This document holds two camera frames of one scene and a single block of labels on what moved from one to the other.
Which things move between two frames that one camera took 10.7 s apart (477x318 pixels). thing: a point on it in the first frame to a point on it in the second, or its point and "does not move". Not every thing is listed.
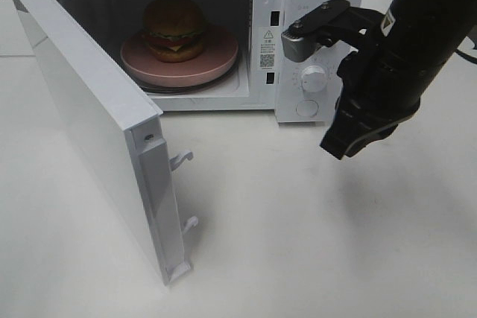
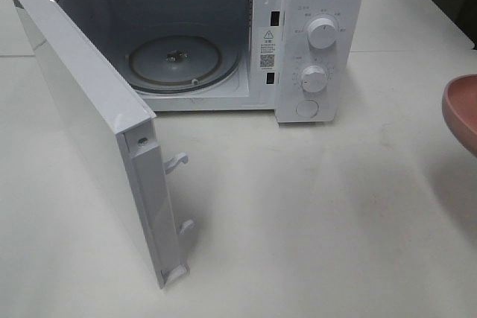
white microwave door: x=124 y=130 does not move
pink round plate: x=218 y=56 to x=459 y=109
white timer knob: x=314 y=79 does not move
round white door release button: x=307 y=108 does not move
